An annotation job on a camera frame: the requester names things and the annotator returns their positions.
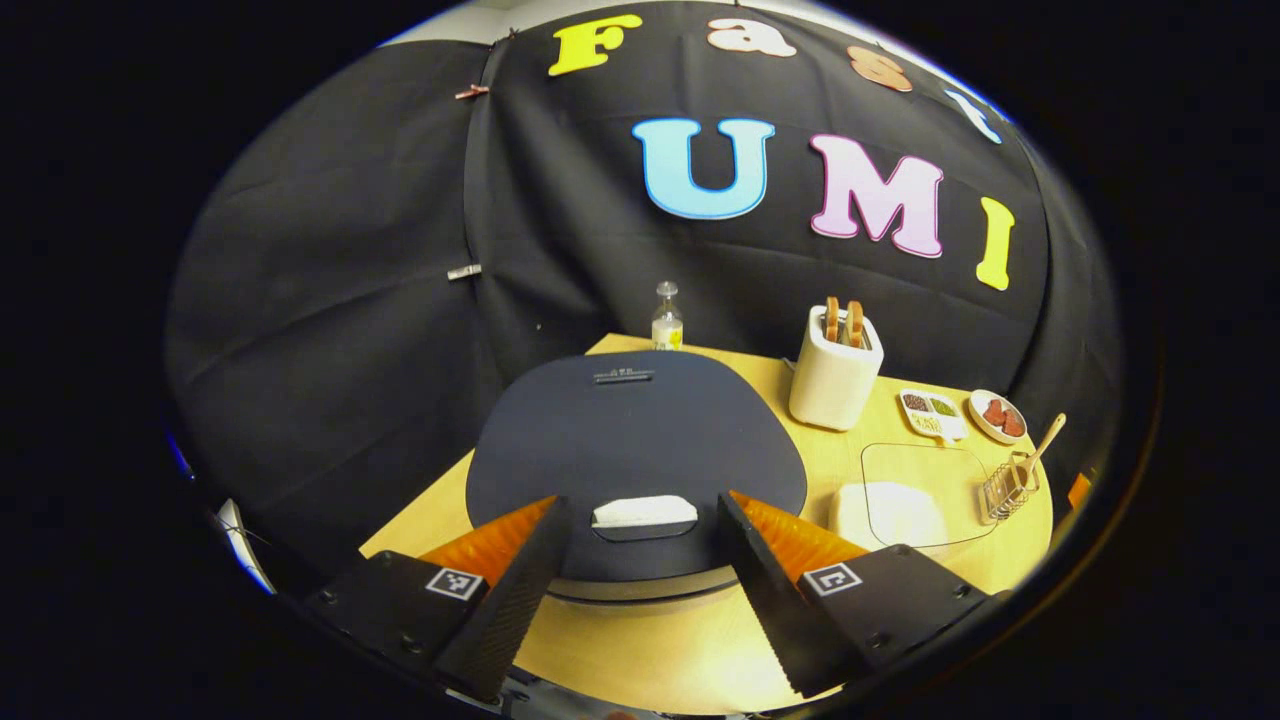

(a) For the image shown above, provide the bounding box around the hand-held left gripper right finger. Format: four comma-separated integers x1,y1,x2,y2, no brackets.
716,489,1006,700

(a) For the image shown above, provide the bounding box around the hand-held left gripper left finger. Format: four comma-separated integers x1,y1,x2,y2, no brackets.
305,494,572,703

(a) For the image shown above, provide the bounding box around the wooden spoon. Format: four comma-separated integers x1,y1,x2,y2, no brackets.
1010,413,1068,491

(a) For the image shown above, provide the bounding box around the metal wire chopstick holder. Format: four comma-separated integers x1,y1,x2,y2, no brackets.
978,452,1041,525

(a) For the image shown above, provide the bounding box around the dark lidded rice cooker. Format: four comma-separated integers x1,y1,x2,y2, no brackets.
465,350,809,604

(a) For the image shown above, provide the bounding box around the white round plate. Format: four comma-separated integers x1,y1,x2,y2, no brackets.
968,389,1029,445

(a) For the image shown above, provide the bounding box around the white divided dish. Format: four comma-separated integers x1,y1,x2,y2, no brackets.
898,388,969,445

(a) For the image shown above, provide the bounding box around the clear plastic container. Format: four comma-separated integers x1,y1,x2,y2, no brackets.
828,442,1001,551

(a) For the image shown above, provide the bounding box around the white toaster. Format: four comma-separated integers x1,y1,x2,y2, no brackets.
788,305,885,432

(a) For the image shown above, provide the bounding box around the glass bottle with yellow label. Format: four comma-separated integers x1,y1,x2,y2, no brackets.
651,281,685,352

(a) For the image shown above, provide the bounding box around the black backdrop cloth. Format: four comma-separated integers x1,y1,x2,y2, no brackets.
165,0,1126,601

